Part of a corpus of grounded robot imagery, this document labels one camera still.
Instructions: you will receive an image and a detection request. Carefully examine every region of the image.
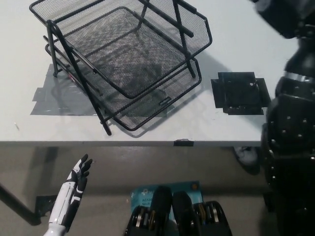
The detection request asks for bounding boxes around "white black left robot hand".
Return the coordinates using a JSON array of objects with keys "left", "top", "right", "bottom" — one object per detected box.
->
[{"left": 48, "top": 153, "right": 94, "bottom": 229}]

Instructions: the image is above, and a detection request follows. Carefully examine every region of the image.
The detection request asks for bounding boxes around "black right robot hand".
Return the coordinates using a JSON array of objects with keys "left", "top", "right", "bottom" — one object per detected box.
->
[{"left": 250, "top": 0, "right": 315, "bottom": 39}]

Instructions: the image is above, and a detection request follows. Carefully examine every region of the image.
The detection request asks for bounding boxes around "black mesh two-tier file tray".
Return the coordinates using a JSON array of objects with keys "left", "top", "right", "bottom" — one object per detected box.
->
[{"left": 29, "top": 0, "right": 213, "bottom": 137}]

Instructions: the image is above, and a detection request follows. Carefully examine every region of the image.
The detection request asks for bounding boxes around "black table leg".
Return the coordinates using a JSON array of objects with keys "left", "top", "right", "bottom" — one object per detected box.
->
[{"left": 0, "top": 181, "right": 41, "bottom": 226}]

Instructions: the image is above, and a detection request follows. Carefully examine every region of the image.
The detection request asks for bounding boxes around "teal cardboard box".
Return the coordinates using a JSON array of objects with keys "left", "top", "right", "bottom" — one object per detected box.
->
[{"left": 130, "top": 181, "right": 204, "bottom": 222}]

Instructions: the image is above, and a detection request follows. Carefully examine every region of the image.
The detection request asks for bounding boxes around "grey tape patch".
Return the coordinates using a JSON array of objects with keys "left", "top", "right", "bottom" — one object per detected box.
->
[{"left": 30, "top": 63, "right": 104, "bottom": 116}]

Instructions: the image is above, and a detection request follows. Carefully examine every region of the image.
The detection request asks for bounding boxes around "white shoe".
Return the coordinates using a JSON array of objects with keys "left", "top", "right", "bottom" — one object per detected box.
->
[{"left": 233, "top": 146, "right": 261, "bottom": 176}]

